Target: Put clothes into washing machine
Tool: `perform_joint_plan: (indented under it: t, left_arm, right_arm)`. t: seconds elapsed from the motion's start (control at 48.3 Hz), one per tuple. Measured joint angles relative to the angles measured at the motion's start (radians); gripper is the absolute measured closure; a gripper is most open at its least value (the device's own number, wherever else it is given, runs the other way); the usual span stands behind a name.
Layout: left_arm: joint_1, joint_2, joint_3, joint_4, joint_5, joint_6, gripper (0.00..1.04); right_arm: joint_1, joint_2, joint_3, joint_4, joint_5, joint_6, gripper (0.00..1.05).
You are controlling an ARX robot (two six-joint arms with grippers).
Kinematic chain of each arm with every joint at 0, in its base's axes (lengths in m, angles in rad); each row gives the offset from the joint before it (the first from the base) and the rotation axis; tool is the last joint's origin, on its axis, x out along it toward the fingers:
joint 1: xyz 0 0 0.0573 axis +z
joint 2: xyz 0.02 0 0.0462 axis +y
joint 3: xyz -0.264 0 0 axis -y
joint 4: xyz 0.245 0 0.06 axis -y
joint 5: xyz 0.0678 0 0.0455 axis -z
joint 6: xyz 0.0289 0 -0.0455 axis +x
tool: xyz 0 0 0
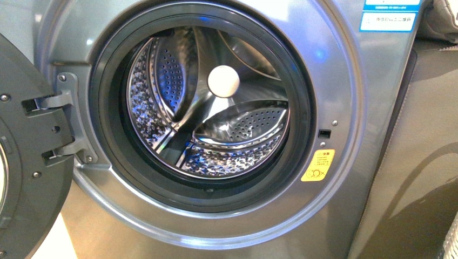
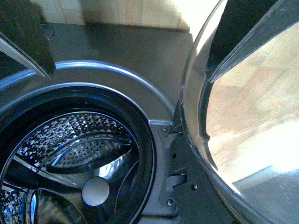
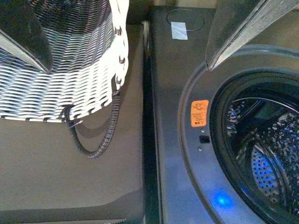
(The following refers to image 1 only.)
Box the grey front-load washing machine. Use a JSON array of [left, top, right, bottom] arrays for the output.
[[30, 1, 416, 258]]

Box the stainless steel washer drum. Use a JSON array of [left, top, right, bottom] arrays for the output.
[[126, 26, 289, 180]]

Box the yellow warning sticker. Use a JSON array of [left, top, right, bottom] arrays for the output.
[[301, 149, 335, 182]]

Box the grey metal door hinge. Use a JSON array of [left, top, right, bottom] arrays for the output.
[[37, 72, 98, 163]]

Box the blue white energy label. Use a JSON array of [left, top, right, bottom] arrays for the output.
[[360, 0, 421, 32]]

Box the dark grey washer door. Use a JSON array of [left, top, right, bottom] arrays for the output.
[[1, 37, 73, 258]]

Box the beige quilted cloth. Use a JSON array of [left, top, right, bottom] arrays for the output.
[[417, 0, 457, 44]]

